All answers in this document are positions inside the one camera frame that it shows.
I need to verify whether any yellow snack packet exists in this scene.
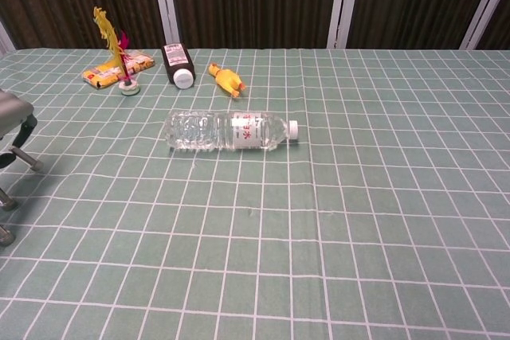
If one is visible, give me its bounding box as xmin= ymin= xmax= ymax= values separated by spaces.
xmin=82 ymin=49 xmax=155 ymax=90

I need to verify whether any white partition post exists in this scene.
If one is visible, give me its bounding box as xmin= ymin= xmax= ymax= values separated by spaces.
xmin=326 ymin=0 xmax=363 ymax=49
xmin=461 ymin=0 xmax=510 ymax=51
xmin=0 ymin=20 xmax=18 ymax=55
xmin=149 ymin=0 xmax=181 ymax=49

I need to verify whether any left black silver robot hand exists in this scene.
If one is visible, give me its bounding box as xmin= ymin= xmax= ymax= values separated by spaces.
xmin=0 ymin=88 xmax=37 ymax=170

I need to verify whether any metal bolt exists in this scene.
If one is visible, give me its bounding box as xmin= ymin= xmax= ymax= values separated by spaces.
xmin=0 ymin=224 xmax=17 ymax=247
xmin=10 ymin=146 xmax=44 ymax=172
xmin=0 ymin=187 xmax=19 ymax=212

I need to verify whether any yellow rubber chicken toy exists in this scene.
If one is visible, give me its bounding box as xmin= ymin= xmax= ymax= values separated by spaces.
xmin=207 ymin=62 xmax=248 ymax=100

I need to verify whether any yellow pink feather shuttlecock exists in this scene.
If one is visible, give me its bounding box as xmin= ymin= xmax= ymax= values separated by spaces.
xmin=92 ymin=6 xmax=141 ymax=96

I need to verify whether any green checked tablecloth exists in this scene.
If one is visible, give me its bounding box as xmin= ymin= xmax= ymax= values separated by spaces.
xmin=0 ymin=47 xmax=510 ymax=340

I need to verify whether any dark brown bottle white cap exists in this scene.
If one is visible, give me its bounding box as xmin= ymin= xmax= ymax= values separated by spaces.
xmin=160 ymin=41 xmax=197 ymax=91

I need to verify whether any clear plastic water bottle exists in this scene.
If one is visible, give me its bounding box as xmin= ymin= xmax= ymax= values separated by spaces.
xmin=163 ymin=111 xmax=300 ymax=153

